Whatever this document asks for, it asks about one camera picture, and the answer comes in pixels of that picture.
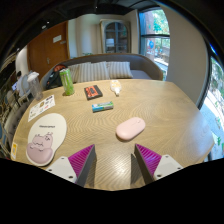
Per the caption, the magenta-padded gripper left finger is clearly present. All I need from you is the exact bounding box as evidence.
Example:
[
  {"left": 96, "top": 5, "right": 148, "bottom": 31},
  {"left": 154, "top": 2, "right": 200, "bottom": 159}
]
[{"left": 45, "top": 143, "right": 97, "bottom": 188}]

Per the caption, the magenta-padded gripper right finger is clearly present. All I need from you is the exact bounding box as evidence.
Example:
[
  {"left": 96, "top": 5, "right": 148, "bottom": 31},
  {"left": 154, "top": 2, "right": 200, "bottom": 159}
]
[{"left": 133, "top": 143, "right": 184, "bottom": 186}]

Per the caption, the pink computer mouse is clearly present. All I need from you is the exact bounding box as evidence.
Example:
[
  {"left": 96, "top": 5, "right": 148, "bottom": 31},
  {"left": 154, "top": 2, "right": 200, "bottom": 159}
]
[{"left": 115, "top": 116, "right": 147, "bottom": 142}]

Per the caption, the white hippo-print mouse pad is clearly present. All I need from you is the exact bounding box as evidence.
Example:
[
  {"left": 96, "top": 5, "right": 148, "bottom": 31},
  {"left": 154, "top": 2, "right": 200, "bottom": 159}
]
[{"left": 25, "top": 112, "right": 68, "bottom": 167}]

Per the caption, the white sticker sheet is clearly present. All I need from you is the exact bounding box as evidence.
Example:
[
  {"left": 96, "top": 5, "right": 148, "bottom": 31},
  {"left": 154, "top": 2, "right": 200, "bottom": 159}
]
[{"left": 27, "top": 94, "right": 56, "bottom": 123}]

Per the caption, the grey tufted chair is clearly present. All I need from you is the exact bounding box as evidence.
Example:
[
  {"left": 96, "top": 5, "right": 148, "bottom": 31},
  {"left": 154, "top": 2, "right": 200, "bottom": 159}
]
[{"left": 2, "top": 99, "right": 28, "bottom": 145}]

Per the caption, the small green-blue packet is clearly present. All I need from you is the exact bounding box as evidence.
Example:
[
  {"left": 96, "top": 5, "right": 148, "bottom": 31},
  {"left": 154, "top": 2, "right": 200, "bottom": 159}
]
[{"left": 91, "top": 101, "right": 115, "bottom": 113}]

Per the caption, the black box with orange print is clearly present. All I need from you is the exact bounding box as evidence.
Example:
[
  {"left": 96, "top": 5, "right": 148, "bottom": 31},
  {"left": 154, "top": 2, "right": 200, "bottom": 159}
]
[{"left": 83, "top": 84, "right": 104, "bottom": 101}]

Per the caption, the green drink can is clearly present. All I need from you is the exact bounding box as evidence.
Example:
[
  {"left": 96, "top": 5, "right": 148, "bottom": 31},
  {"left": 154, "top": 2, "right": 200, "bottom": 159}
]
[{"left": 59, "top": 67, "right": 75, "bottom": 97}]

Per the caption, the clear shaker bottle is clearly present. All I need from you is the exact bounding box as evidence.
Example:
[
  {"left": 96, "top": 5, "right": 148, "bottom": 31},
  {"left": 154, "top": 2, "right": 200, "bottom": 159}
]
[{"left": 26, "top": 71, "right": 45, "bottom": 101}]

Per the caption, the black backpack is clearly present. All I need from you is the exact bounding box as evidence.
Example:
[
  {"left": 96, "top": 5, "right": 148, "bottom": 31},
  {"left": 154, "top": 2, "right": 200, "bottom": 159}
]
[{"left": 45, "top": 64, "right": 69, "bottom": 90}]

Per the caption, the white plastic tube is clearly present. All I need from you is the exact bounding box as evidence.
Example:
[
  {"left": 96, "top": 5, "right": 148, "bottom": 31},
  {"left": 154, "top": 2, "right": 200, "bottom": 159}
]
[{"left": 109, "top": 79, "right": 123, "bottom": 97}]

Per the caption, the striped cushion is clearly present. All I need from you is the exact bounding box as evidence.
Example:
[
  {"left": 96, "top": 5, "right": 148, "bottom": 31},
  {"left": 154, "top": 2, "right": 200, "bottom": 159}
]
[
  {"left": 89, "top": 61, "right": 111, "bottom": 81},
  {"left": 106, "top": 60, "right": 134, "bottom": 80},
  {"left": 77, "top": 61, "right": 94, "bottom": 83},
  {"left": 68, "top": 63, "right": 81, "bottom": 84}
]

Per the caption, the grey curved sofa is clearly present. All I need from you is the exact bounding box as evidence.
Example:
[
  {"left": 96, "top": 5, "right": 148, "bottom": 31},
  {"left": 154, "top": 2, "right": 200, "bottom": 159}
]
[{"left": 39, "top": 53, "right": 164, "bottom": 89}]

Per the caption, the brown wooden door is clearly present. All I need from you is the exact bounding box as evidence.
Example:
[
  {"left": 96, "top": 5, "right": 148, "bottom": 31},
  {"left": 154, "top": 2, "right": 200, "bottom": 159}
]
[{"left": 27, "top": 20, "right": 70, "bottom": 81}]

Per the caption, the dark-framed window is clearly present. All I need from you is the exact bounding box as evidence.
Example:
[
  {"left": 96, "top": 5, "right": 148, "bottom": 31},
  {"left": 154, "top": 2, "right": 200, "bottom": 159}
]
[{"left": 138, "top": 8, "right": 171, "bottom": 81}]

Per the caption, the white door sign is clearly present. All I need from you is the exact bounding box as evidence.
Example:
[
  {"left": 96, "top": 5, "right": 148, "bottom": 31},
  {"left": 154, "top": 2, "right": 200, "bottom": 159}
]
[{"left": 52, "top": 34, "right": 63, "bottom": 44}]

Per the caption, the glass-door cabinet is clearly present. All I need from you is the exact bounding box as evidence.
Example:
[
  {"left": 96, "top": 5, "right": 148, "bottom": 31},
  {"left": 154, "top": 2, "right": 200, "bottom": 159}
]
[{"left": 99, "top": 19, "right": 132, "bottom": 55}]

